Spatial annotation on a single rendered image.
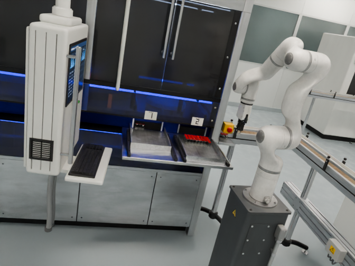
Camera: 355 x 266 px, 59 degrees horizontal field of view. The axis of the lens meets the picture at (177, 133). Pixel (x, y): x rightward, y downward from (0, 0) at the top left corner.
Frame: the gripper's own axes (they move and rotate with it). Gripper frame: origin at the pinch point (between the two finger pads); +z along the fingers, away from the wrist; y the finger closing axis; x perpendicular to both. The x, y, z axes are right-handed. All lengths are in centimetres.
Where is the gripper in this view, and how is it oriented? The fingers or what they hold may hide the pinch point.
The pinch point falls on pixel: (240, 126)
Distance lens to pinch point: 196.0
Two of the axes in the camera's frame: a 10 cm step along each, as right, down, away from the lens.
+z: -1.9, 9.2, 3.3
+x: 9.7, 1.2, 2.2
